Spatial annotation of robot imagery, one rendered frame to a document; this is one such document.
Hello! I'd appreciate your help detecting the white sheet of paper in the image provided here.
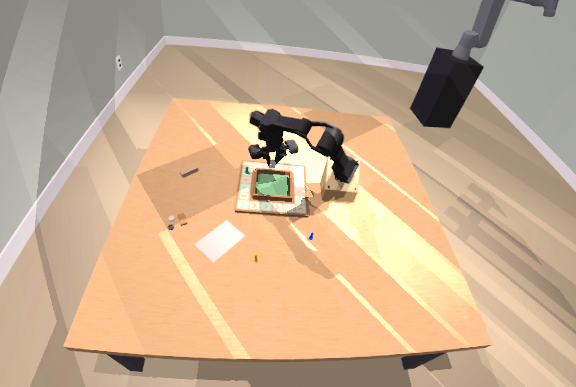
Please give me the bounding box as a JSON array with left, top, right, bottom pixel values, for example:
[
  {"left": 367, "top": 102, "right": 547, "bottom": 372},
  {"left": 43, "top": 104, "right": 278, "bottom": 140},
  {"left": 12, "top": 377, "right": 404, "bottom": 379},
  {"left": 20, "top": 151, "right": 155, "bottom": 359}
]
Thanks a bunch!
[{"left": 195, "top": 220, "right": 246, "bottom": 262}]

